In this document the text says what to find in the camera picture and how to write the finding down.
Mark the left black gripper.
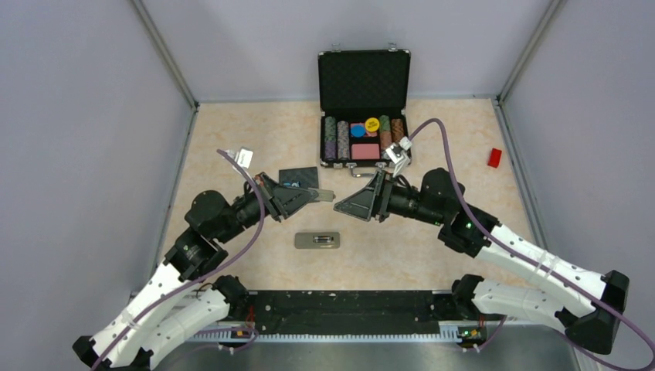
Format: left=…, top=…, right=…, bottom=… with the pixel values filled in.
left=217, top=170, right=320, bottom=243

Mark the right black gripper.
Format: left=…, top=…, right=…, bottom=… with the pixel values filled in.
left=335, top=168, right=446, bottom=226

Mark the grey remote battery cover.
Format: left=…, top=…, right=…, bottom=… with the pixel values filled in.
left=311, top=189, right=335, bottom=203

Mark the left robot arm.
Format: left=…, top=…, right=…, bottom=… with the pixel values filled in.
left=73, top=172, right=319, bottom=370

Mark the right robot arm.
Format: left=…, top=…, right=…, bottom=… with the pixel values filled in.
left=334, top=168, right=630, bottom=355

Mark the black foam battery tray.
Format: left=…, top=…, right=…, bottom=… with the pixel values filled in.
left=278, top=167, right=320, bottom=189

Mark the pink card deck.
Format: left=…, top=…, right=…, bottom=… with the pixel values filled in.
left=351, top=143, right=381, bottom=161

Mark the blue round chip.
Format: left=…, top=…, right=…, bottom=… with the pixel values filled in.
left=350, top=123, right=366, bottom=138

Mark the yellow round chip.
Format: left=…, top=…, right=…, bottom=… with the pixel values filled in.
left=365, top=117, right=381, bottom=132

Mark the black poker chip case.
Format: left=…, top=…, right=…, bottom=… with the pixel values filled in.
left=317, top=46, right=412, bottom=177

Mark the red toy brick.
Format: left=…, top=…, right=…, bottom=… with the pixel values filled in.
left=487, top=148, right=503, bottom=168

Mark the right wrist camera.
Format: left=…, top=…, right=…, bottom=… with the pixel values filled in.
left=384, top=136, right=412, bottom=178

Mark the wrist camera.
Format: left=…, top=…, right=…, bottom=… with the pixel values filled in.
left=226, top=147, right=253, bottom=169
left=384, top=136, right=412, bottom=178

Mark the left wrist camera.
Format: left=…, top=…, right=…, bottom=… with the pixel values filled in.
left=226, top=147, right=253, bottom=169

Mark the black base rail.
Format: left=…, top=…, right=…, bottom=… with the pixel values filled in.
left=224, top=290, right=482, bottom=335

